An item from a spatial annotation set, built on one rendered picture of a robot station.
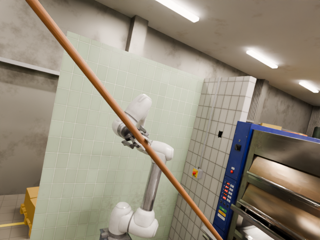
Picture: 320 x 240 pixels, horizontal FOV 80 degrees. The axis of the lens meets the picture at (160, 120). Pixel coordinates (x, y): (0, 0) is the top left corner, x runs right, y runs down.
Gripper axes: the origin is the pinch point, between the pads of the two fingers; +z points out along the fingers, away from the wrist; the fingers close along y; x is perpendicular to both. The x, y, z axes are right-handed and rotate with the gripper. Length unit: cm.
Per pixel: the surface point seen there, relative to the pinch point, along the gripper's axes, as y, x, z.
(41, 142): 106, -26, -334
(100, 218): 72, -94, -120
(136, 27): -180, 44, -322
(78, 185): 61, -48, -120
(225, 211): -27, -135, -41
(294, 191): -62, -106, 8
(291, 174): -72, -102, 1
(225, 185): -44, -120, -49
